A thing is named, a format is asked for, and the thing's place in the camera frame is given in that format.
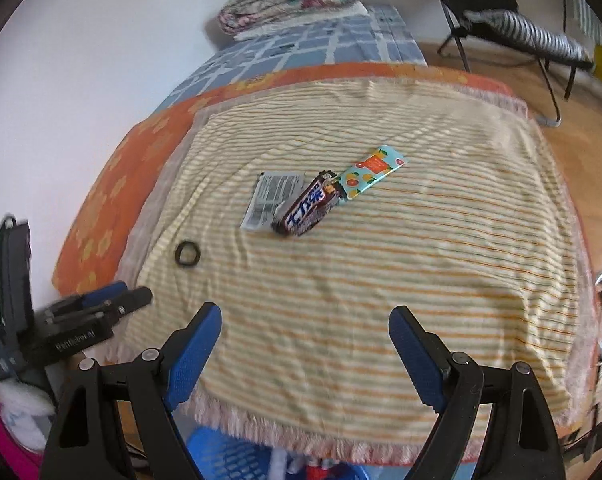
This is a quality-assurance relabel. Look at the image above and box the silver foil wrapper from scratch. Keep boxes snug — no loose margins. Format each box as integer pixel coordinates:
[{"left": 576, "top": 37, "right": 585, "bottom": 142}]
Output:
[{"left": 241, "top": 172, "right": 306, "bottom": 232}]

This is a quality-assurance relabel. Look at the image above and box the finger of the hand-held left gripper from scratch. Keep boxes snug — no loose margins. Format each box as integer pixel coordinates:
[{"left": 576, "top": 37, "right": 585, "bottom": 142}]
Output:
[
  {"left": 56, "top": 288, "right": 153, "bottom": 322},
  {"left": 46, "top": 282, "right": 128, "bottom": 318}
]

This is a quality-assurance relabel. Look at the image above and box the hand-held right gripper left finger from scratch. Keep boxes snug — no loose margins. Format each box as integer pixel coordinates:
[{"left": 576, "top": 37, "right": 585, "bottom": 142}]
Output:
[{"left": 40, "top": 302, "right": 223, "bottom": 480}]

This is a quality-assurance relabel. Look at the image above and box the green striped towel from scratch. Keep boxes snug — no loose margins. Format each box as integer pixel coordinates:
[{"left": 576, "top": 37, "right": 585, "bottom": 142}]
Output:
[{"left": 576, "top": 0, "right": 602, "bottom": 38}]

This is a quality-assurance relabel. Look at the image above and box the striped garment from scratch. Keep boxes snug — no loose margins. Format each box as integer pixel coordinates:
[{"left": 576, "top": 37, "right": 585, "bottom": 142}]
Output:
[{"left": 464, "top": 9, "right": 587, "bottom": 61}]

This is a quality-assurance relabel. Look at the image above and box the blue plastic basket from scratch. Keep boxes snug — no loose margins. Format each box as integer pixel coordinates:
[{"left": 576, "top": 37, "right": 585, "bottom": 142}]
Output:
[{"left": 183, "top": 427, "right": 372, "bottom": 480}]

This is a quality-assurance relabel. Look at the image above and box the blue plaid bed sheet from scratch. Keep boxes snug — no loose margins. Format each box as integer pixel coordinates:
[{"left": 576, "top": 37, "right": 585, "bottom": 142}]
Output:
[{"left": 168, "top": 4, "right": 428, "bottom": 111}]

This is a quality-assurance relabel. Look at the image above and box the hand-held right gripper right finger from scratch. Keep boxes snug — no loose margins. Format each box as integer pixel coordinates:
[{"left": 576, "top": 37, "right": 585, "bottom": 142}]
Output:
[{"left": 388, "top": 306, "right": 567, "bottom": 480}]

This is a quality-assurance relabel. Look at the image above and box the teal fruit print wrapper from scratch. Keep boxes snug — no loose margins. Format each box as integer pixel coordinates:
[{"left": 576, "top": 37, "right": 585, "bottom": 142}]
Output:
[{"left": 337, "top": 145, "right": 409, "bottom": 200}]

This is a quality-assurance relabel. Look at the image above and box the brown chocolate bar wrapper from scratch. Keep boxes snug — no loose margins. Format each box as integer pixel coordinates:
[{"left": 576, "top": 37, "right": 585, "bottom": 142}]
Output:
[{"left": 272, "top": 170, "right": 343, "bottom": 237}]

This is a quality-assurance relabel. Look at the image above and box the black ring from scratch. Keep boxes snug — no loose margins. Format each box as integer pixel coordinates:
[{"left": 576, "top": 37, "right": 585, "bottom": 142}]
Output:
[{"left": 175, "top": 241, "right": 201, "bottom": 268}]

